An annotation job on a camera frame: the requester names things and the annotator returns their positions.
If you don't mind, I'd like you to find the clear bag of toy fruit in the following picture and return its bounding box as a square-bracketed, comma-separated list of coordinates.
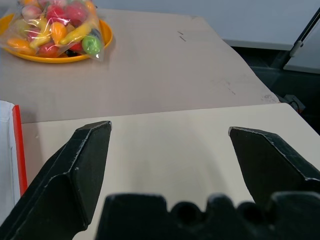
[0, 0, 104, 62]

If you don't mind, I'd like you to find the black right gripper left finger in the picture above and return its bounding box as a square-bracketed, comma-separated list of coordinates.
[0, 120, 113, 240]

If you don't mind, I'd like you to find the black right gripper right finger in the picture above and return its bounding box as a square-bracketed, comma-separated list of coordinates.
[228, 126, 320, 208]

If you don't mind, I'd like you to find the white red-edged box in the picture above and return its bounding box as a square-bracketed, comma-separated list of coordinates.
[0, 99, 28, 223]

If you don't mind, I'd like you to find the orange round plate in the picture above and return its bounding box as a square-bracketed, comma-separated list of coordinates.
[0, 13, 114, 64]

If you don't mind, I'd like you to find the black slanted pole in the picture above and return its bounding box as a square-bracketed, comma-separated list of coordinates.
[289, 4, 320, 58]

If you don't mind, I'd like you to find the brown cardboard sheet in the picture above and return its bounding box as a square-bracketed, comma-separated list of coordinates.
[0, 8, 280, 125]

